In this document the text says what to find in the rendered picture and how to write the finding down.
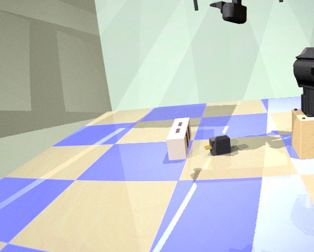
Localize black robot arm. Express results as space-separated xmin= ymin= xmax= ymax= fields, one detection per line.
xmin=293 ymin=47 xmax=314 ymax=117

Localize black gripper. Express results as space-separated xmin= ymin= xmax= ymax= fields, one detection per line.
xmin=210 ymin=0 xmax=247 ymax=24

